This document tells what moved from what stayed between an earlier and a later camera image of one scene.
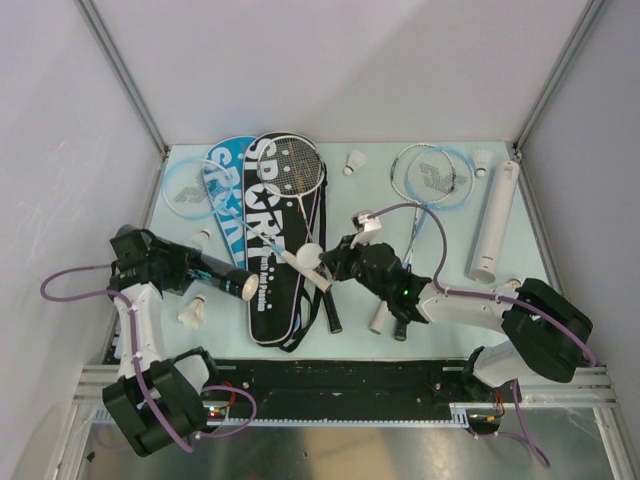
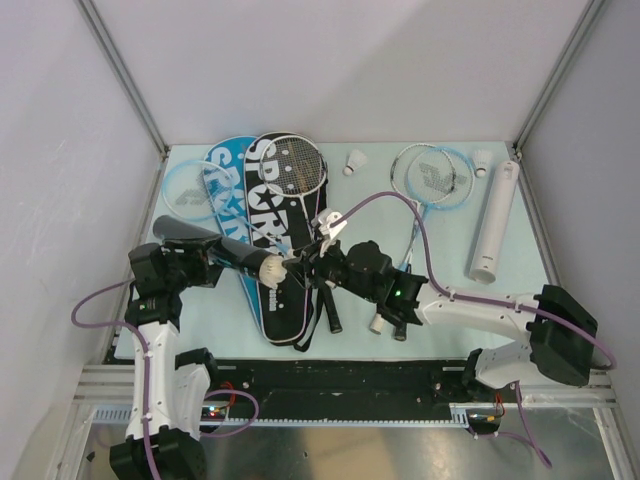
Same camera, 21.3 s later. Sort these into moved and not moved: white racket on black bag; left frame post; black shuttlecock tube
Moved: black shuttlecock tube
Not moved: left frame post; white racket on black bag
